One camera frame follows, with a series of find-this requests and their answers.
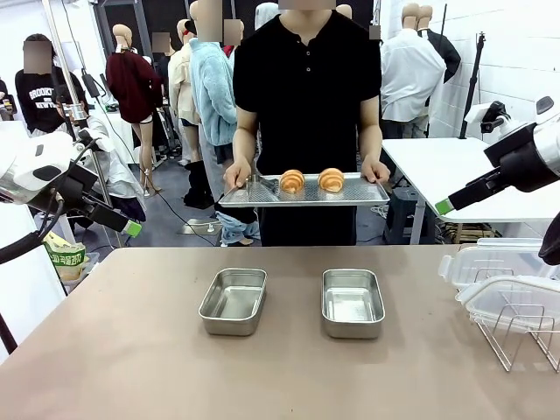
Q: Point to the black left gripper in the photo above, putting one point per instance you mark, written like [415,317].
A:
[70,188]

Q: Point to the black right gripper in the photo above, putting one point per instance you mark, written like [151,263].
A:
[520,157]

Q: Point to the clear plastic clip lid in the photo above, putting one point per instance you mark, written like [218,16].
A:
[503,258]
[512,302]

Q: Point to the perforated metal baking tray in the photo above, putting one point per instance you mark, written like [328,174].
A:
[350,194]

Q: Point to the rectangular steel container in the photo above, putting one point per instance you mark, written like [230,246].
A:
[352,304]
[232,302]

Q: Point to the golden croissant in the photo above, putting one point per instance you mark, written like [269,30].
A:
[291,181]
[331,179]

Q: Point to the metal serving tongs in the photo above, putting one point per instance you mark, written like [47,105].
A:
[262,189]

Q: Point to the person's left forearm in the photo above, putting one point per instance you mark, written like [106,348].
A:
[369,135]

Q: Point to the person's right forearm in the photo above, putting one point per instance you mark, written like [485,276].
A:
[244,142]

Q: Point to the person's left hand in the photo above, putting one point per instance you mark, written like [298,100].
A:
[375,168]

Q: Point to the person's right hand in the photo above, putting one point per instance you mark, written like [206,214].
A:
[237,175]

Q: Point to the white work table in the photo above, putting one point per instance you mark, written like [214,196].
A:
[437,166]

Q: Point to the seated person in white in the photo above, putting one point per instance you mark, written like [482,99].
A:
[111,170]

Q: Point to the green snack bag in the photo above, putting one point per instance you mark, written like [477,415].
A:
[65,258]

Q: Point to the white power strip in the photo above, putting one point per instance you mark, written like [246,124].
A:
[201,227]

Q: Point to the black tripod stand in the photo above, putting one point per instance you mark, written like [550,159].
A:
[474,83]

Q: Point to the mannequin in white shirt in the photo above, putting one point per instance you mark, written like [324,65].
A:
[409,74]

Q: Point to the mannequin in burgundy sweater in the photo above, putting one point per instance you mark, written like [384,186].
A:
[131,83]

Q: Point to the bystander in black print sweatshirt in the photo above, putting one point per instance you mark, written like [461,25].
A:
[37,100]

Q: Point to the mannequin in black white top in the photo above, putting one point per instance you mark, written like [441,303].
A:
[448,52]

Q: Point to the mannequin in cream jacket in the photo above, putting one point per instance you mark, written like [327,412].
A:
[181,83]

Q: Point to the slanted metal pole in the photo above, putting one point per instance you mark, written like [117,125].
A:
[65,74]

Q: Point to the black bar at table edge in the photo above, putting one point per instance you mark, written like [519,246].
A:
[8,334]

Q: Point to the person's black-shirted torso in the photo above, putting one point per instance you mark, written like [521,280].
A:
[306,87]

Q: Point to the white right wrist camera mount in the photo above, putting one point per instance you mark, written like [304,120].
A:
[492,114]

